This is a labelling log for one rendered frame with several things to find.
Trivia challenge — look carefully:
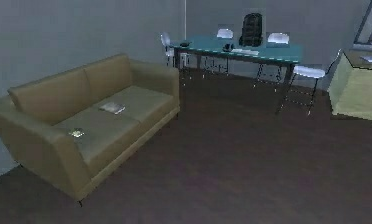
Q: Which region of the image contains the white chair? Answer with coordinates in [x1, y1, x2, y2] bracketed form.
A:
[159, 31, 192, 81]
[203, 28, 235, 78]
[281, 48, 343, 116]
[253, 32, 291, 92]

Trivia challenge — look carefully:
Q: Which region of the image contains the grey book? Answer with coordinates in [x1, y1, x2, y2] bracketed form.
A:
[99, 101, 126, 115]

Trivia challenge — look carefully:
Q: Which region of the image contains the pale flat paper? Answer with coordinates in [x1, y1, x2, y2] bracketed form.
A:
[231, 48, 260, 56]

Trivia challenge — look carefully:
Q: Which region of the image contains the teal table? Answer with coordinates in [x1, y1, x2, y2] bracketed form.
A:
[172, 35, 303, 116]

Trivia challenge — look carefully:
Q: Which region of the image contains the olive brown sofa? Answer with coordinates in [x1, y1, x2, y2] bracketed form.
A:
[0, 53, 181, 203]

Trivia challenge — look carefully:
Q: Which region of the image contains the black backpack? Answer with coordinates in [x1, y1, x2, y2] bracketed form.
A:
[238, 12, 264, 48]

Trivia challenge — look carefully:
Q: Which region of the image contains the small shiny grey object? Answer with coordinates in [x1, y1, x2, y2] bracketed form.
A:
[68, 128, 86, 139]

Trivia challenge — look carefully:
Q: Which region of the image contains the pale green cabinet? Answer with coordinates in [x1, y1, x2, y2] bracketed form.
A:
[327, 49, 372, 122]

